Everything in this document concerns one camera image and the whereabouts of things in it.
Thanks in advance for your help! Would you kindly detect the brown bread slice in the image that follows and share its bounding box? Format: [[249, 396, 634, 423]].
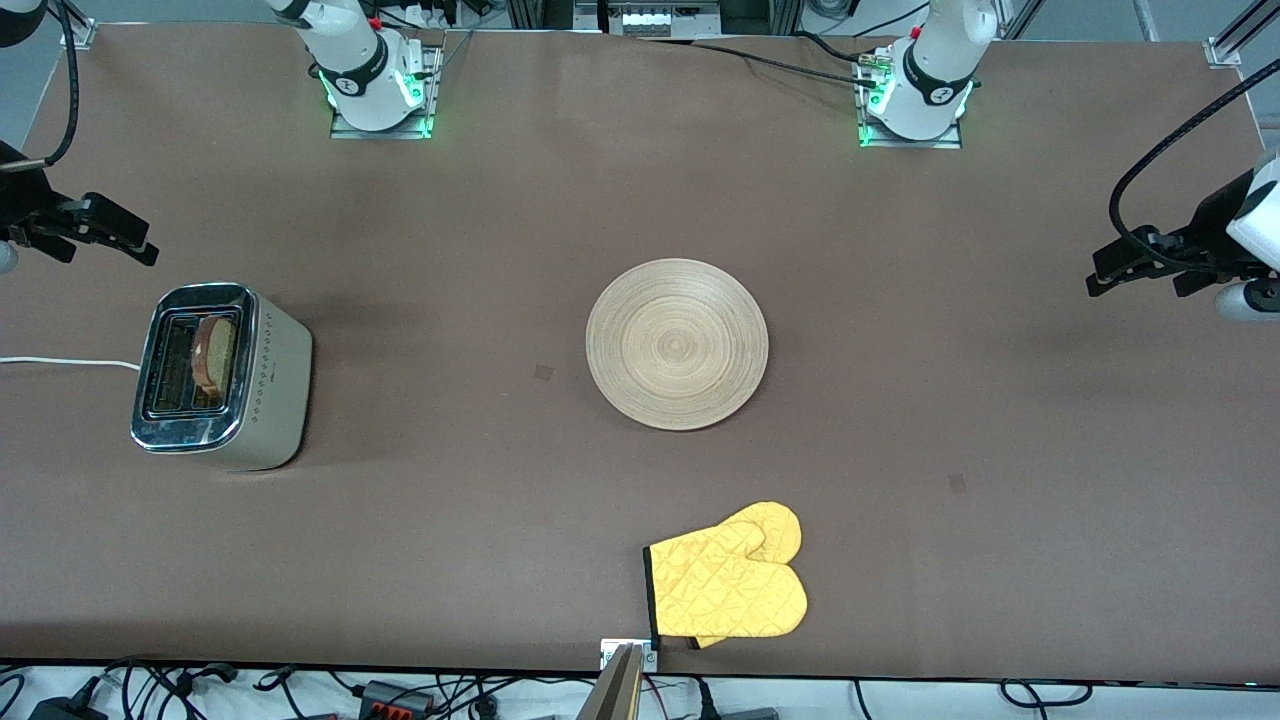
[[190, 315, 240, 393]]

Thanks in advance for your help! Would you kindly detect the round wooden plate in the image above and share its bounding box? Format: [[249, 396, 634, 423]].
[[586, 258, 770, 432]]

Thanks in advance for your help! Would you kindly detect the silver two-slot toaster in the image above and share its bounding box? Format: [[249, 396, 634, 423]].
[[130, 282, 314, 473]]

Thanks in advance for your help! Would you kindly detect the yellow quilted oven mitt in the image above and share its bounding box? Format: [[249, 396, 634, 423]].
[[690, 502, 803, 650], [645, 520, 808, 639]]

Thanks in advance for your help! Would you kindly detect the white power strip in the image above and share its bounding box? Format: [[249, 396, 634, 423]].
[[618, 8, 698, 37]]

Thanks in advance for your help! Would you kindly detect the black orange connector block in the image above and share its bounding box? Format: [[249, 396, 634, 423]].
[[360, 680, 438, 717]]

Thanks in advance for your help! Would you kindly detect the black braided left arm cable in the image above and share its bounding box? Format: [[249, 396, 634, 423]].
[[1108, 55, 1280, 271]]

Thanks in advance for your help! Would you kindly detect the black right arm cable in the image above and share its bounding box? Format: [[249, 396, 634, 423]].
[[0, 0, 81, 173]]

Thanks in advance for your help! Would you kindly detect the white toaster power cord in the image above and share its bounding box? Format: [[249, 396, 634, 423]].
[[0, 355, 142, 372]]

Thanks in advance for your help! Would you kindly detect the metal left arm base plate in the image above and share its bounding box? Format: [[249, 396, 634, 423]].
[[858, 60, 963, 149]]

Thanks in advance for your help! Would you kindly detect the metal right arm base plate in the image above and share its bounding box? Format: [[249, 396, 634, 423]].
[[330, 40, 442, 139]]

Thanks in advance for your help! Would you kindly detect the black cable on table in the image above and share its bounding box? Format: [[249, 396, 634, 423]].
[[690, 38, 881, 89]]

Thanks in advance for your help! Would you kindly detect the black looped floor cable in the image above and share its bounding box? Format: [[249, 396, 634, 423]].
[[1000, 680, 1096, 709]]

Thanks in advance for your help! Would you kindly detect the small metal post bracket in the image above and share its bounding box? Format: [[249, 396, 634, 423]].
[[600, 638, 661, 672]]

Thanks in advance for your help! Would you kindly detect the aluminium camera post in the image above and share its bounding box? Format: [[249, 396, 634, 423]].
[[575, 643, 646, 720]]

